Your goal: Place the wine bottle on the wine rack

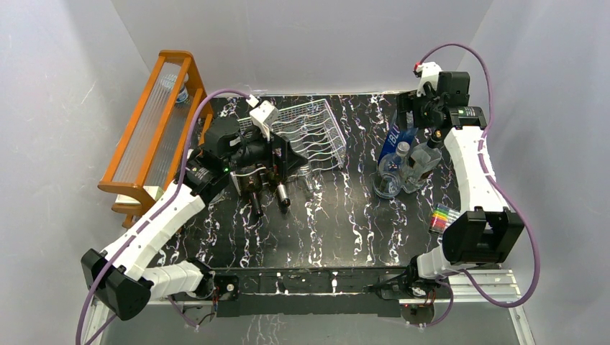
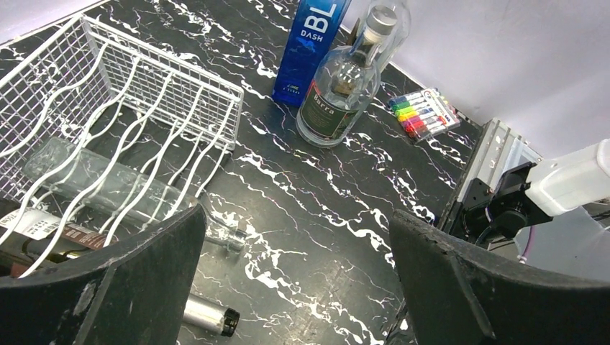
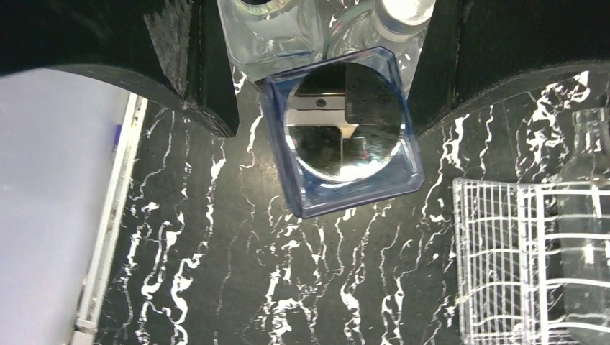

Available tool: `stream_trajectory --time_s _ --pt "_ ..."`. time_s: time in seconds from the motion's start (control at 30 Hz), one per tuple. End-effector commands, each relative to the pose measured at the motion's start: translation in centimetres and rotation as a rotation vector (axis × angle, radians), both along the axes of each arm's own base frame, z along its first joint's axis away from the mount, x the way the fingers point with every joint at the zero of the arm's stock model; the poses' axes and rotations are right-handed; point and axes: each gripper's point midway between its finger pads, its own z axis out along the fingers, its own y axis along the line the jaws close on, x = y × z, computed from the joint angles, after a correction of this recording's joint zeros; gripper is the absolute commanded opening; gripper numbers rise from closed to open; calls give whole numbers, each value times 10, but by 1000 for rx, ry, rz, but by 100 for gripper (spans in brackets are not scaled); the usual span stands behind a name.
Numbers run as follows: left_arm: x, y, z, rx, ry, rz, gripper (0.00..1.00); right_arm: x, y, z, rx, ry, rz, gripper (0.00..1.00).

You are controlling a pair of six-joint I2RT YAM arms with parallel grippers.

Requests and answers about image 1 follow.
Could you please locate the dark wine bottle brown label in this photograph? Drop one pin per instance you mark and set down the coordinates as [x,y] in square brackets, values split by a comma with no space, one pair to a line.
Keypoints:
[279,187]

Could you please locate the plastic water bottle on shelf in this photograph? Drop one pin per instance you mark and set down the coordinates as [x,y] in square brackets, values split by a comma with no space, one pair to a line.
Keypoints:
[168,82]

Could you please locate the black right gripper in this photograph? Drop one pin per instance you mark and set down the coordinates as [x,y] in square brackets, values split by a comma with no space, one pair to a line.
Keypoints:
[404,103]

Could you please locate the round clear bottle white cap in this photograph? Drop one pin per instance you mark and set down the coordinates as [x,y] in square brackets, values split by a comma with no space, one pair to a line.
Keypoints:
[388,181]

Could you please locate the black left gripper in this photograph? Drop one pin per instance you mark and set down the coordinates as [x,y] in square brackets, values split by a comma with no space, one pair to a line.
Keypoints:
[290,159]

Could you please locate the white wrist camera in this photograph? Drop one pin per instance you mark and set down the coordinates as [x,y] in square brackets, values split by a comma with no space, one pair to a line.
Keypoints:
[427,73]
[262,115]

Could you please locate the aluminium frame rail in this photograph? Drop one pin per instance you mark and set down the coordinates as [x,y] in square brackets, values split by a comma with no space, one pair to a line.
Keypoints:
[301,291]

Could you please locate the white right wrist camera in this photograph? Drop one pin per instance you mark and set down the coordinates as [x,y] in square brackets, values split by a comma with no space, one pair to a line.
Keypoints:
[427,73]

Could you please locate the white wire wine rack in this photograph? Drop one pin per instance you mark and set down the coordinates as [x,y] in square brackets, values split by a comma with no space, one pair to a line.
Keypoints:
[314,133]

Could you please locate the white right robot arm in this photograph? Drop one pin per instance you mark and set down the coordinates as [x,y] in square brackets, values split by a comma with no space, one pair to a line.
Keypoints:
[486,229]

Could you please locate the orange wooden shelf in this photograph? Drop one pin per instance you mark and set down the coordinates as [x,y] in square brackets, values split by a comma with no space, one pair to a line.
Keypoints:
[150,150]

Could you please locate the square clear bottle black cap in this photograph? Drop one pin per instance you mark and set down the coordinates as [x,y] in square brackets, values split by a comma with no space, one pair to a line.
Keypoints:
[422,160]

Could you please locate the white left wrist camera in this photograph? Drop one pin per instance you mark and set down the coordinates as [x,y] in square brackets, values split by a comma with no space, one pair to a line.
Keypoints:
[262,115]

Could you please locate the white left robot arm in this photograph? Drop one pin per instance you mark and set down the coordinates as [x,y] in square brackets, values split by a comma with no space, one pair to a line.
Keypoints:
[152,238]

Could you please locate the pack of coloured markers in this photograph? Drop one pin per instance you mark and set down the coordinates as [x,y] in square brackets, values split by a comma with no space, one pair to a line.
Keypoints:
[442,217]

